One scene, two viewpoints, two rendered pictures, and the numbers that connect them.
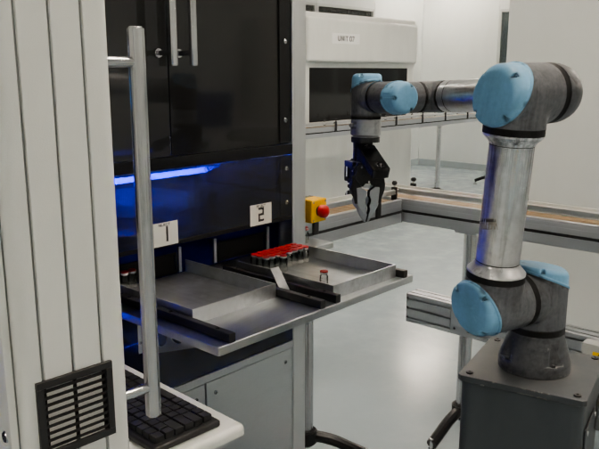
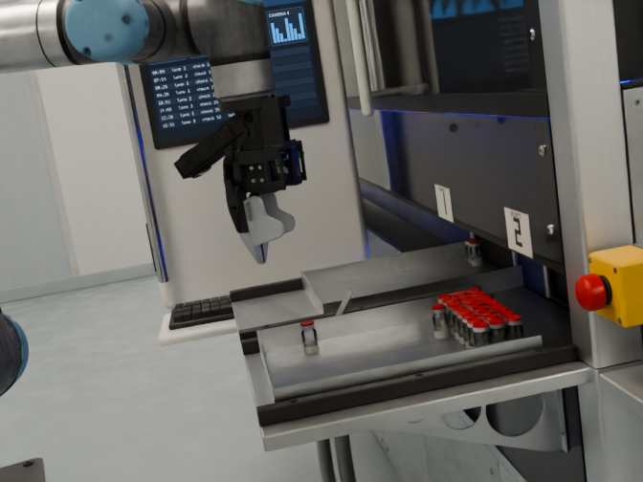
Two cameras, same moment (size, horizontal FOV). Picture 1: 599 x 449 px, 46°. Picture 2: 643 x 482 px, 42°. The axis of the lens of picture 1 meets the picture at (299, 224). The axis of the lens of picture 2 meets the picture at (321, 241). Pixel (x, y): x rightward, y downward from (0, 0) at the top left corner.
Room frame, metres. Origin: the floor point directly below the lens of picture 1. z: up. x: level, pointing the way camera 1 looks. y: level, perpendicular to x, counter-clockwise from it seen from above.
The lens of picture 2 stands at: (2.51, -0.92, 1.26)
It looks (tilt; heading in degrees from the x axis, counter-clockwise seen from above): 11 degrees down; 130
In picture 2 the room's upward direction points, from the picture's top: 9 degrees counter-clockwise
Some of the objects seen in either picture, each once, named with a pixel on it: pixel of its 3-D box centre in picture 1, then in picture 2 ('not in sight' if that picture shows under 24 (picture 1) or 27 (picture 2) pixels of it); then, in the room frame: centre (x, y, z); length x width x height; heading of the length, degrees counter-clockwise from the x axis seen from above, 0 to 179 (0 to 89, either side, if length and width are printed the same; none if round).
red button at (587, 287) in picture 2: (322, 210); (595, 292); (2.16, -0.07, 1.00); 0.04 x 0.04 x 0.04; 48
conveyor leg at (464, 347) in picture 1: (466, 326); not in sight; (2.59, -0.64, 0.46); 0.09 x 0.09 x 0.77; 48
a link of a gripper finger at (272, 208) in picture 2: (357, 202); (274, 225); (1.77, -0.15, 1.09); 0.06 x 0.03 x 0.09; 17
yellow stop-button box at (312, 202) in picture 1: (311, 208); (633, 284); (2.19, -0.04, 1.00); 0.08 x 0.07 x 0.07; 48
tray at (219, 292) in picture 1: (189, 288); (405, 278); (1.67, 0.27, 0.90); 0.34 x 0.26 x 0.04; 48
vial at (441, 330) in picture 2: (283, 263); (440, 321); (1.88, 0.04, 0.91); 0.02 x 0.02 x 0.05
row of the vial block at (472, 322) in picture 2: (285, 258); (463, 324); (1.92, 0.04, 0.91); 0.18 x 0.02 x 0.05; 137
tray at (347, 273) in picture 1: (315, 268); (387, 344); (1.85, -0.04, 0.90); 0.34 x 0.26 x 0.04; 48
